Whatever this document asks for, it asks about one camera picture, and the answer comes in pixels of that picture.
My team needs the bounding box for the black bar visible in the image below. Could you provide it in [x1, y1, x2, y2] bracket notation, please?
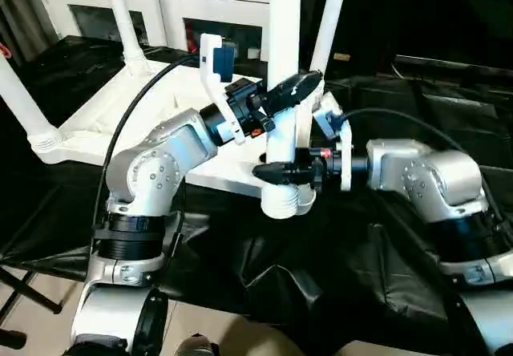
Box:
[391, 55, 513, 78]

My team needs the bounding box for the grey curtain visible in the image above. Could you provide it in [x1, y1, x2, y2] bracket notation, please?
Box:
[0, 0, 59, 62]

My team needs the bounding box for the white plastic table top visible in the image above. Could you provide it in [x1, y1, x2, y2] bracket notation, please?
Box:
[38, 58, 341, 206]

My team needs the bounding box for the black plastic mat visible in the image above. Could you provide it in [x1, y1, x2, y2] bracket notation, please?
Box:
[0, 35, 513, 353]

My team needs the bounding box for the white plastic table leg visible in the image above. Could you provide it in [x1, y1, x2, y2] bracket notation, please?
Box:
[0, 51, 63, 155]
[102, 0, 151, 75]
[308, 0, 352, 100]
[258, 0, 318, 220]

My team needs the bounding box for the white cabinet with glass doors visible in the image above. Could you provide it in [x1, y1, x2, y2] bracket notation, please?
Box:
[35, 0, 275, 62]

